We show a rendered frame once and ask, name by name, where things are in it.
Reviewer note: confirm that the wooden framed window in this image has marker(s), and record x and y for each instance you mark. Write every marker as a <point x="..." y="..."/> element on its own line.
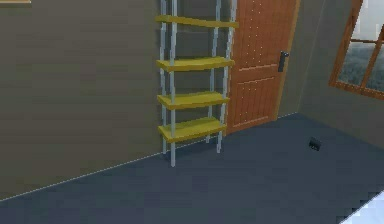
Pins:
<point x="361" y="60"/>

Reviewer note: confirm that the yellow shelf with grey posts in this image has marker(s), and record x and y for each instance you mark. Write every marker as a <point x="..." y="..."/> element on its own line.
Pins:
<point x="193" y="63"/>

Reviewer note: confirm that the small black box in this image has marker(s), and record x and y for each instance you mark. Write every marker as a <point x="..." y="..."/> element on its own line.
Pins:
<point x="314" y="144"/>

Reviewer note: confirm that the orange wooden room door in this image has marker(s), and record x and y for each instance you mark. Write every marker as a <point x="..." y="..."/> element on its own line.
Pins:
<point x="260" y="66"/>

